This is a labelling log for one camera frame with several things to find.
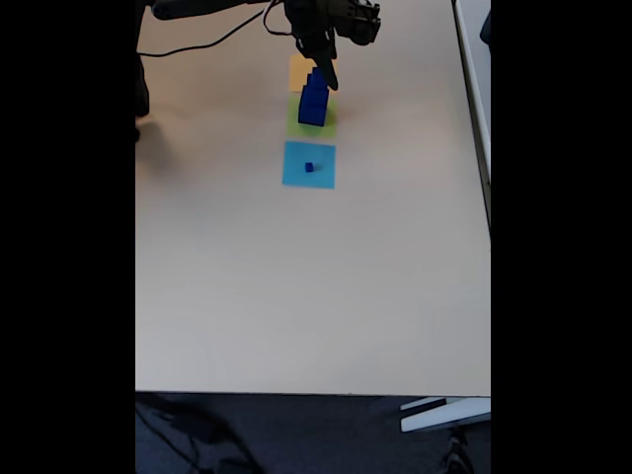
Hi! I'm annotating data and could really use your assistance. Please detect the medium blue cube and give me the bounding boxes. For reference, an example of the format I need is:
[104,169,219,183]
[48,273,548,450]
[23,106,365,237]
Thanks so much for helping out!
[301,81,332,109]

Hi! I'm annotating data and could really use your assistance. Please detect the large blue cube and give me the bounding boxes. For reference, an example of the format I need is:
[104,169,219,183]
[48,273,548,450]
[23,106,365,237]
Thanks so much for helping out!
[297,87,330,128]

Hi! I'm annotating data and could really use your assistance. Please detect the orange paper square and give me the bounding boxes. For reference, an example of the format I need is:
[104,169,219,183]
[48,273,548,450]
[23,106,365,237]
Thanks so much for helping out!
[287,53,340,95]

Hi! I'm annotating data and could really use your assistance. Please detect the green paper square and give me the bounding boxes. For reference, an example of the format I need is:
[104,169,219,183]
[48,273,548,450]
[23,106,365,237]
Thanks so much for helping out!
[285,94,340,139]

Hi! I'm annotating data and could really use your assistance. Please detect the light blue paper square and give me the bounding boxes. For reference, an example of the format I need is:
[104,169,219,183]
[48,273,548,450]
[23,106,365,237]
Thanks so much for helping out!
[280,140,337,191]

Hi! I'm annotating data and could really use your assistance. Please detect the white neighbouring table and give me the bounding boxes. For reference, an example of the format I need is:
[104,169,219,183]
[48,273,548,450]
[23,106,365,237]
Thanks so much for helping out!
[451,0,492,233]

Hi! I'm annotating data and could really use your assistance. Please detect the white table foot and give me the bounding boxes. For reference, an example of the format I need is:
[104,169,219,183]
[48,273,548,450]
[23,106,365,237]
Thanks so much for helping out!
[399,397,492,435]

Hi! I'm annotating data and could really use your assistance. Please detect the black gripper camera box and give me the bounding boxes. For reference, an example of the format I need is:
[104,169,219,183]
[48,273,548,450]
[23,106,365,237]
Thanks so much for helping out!
[335,0,382,47]

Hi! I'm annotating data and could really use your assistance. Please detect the black floor cable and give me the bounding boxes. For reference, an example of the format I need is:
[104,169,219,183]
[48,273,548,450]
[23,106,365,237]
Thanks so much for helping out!
[135,394,258,474]

